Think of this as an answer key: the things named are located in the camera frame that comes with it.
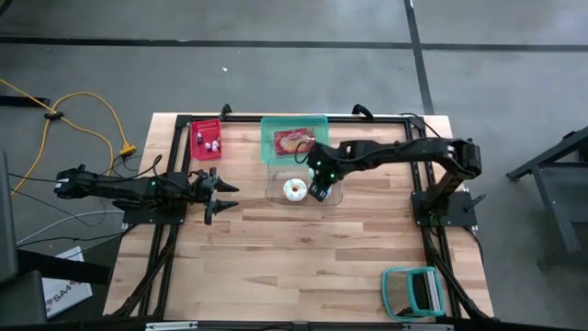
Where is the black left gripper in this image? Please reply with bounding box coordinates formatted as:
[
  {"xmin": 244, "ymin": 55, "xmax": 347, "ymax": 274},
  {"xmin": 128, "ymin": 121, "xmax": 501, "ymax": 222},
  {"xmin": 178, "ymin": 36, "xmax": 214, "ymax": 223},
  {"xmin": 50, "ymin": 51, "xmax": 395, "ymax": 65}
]
[{"xmin": 187, "ymin": 165, "xmax": 241, "ymax": 226}]

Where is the red snack packet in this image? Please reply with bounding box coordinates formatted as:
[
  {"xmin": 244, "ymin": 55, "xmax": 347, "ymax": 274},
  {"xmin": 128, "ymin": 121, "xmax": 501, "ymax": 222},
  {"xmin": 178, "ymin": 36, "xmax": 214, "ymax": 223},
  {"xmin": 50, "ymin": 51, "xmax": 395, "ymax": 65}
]
[{"xmin": 272, "ymin": 128, "xmax": 318, "ymax": 155}]

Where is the white frosted donut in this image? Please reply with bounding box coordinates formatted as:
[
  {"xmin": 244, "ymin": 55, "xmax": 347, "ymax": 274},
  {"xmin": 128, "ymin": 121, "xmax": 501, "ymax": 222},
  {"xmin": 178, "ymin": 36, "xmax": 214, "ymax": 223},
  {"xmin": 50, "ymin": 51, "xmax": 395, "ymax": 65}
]
[{"xmin": 282, "ymin": 178, "xmax": 309, "ymax": 204}]

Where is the clear plastic bin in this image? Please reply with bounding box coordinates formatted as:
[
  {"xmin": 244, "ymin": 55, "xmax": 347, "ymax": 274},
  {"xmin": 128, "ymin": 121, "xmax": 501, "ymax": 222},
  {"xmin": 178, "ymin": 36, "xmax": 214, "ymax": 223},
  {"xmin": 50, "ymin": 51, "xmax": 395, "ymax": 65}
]
[{"xmin": 265, "ymin": 157, "xmax": 345, "ymax": 209}]

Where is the red plastic basket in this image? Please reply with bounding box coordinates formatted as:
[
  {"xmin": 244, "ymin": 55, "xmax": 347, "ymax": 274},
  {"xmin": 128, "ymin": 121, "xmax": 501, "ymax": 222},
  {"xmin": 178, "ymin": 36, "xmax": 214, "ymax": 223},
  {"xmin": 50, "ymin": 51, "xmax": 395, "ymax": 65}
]
[{"xmin": 188, "ymin": 118, "xmax": 223, "ymax": 162}]

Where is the green translucent plastic bin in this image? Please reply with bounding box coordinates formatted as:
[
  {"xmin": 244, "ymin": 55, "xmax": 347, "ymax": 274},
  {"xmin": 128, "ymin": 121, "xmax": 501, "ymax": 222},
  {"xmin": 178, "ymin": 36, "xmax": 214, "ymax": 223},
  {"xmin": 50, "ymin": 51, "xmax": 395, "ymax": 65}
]
[{"xmin": 259, "ymin": 114, "xmax": 331, "ymax": 167}]

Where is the green mesh pencil holder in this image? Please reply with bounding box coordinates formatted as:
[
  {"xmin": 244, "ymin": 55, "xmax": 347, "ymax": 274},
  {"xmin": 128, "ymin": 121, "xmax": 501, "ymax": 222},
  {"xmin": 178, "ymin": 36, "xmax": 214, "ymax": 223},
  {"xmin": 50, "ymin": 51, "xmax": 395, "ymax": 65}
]
[{"xmin": 380, "ymin": 266, "xmax": 447, "ymax": 322}]

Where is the white cardboard box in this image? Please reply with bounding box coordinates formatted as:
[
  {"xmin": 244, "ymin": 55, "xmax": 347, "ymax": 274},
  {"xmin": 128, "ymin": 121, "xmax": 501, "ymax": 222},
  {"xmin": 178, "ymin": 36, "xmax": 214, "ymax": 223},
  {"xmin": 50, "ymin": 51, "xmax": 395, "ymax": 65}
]
[{"xmin": 40, "ymin": 246, "xmax": 93, "ymax": 318}]

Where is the black workstation stand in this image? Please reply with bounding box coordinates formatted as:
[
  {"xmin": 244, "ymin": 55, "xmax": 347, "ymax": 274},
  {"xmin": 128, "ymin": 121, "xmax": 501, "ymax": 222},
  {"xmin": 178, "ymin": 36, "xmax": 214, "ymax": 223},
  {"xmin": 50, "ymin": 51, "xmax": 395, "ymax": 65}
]
[{"xmin": 0, "ymin": 149, "xmax": 111, "ymax": 327}]

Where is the black side table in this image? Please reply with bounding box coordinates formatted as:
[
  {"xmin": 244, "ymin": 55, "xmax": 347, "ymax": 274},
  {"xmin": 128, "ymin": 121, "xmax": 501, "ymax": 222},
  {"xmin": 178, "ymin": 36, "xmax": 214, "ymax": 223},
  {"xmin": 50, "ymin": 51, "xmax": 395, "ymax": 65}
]
[{"xmin": 504, "ymin": 126, "xmax": 588, "ymax": 258}]

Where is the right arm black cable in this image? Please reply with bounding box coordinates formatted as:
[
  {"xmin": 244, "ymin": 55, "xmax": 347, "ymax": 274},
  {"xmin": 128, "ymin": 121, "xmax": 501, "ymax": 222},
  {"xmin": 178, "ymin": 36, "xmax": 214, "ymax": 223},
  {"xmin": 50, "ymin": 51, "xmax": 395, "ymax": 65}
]
[{"xmin": 294, "ymin": 140, "xmax": 321, "ymax": 166}]

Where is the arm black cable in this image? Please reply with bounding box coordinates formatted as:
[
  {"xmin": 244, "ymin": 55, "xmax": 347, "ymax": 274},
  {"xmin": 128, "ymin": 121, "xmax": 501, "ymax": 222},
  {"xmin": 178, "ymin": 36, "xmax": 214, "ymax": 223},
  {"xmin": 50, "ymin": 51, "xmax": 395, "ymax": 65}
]
[
  {"xmin": 109, "ymin": 154, "xmax": 194, "ymax": 185},
  {"xmin": 294, "ymin": 140, "xmax": 321, "ymax": 166}
]

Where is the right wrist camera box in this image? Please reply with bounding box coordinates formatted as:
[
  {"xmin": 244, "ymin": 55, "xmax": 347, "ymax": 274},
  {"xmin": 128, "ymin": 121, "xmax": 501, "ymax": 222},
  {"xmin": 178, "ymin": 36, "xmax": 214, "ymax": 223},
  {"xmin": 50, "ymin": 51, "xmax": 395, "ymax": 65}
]
[{"xmin": 309, "ymin": 182, "xmax": 333, "ymax": 204}]

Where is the black aluminium table frame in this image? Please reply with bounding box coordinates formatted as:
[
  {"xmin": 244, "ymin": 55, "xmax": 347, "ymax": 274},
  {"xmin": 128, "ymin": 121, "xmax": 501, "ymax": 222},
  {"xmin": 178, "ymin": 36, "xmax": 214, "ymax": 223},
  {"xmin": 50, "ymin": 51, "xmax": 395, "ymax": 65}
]
[{"xmin": 109, "ymin": 113, "xmax": 495, "ymax": 323}]

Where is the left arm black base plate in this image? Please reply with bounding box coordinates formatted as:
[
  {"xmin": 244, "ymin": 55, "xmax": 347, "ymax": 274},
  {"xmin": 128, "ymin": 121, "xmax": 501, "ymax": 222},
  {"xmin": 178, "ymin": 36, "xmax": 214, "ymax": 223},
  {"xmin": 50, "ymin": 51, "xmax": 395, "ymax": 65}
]
[{"xmin": 119, "ymin": 201, "xmax": 187, "ymax": 226}]

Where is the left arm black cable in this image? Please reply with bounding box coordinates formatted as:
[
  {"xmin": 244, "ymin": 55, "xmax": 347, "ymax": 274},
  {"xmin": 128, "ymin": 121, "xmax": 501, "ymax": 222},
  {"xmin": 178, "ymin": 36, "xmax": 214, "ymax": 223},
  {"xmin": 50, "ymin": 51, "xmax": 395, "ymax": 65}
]
[{"xmin": 109, "ymin": 154, "xmax": 194, "ymax": 185}]

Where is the thin black cable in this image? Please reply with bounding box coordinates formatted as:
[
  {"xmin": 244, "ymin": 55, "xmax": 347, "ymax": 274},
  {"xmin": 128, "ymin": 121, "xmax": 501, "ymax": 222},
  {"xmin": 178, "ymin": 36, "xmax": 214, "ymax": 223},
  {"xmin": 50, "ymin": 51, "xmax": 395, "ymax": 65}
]
[{"xmin": 399, "ymin": 112, "xmax": 445, "ymax": 140}]

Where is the yellow extension cable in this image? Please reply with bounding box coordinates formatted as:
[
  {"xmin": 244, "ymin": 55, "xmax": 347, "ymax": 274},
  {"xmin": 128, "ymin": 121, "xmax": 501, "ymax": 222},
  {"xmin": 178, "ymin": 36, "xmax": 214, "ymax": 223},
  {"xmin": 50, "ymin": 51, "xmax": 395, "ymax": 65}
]
[{"xmin": 0, "ymin": 77, "xmax": 138, "ymax": 194}]

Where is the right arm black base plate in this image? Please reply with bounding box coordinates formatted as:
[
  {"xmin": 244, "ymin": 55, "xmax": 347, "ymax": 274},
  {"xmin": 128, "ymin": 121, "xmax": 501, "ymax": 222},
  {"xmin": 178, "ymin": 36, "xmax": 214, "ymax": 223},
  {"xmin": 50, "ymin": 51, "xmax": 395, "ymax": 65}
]
[{"xmin": 411, "ymin": 189, "xmax": 479, "ymax": 227}]

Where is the silver frame bracket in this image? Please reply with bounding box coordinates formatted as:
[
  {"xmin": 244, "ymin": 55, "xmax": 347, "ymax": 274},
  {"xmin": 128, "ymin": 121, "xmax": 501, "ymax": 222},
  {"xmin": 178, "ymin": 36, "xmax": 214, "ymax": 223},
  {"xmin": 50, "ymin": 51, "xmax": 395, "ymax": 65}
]
[
  {"xmin": 401, "ymin": 323, "xmax": 455, "ymax": 331},
  {"xmin": 145, "ymin": 321, "xmax": 198, "ymax": 331}
]

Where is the white floor cable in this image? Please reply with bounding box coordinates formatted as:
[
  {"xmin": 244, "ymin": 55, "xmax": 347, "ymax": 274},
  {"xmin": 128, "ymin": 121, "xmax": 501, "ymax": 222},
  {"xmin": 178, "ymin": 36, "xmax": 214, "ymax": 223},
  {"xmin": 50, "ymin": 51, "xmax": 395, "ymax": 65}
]
[{"xmin": 16, "ymin": 209, "xmax": 125, "ymax": 247}]

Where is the black floor cable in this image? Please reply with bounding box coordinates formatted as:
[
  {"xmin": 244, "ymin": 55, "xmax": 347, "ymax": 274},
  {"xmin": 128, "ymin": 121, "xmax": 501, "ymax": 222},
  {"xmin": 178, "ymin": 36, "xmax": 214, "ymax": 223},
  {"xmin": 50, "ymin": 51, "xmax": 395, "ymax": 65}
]
[{"xmin": 6, "ymin": 154, "xmax": 143, "ymax": 185}]

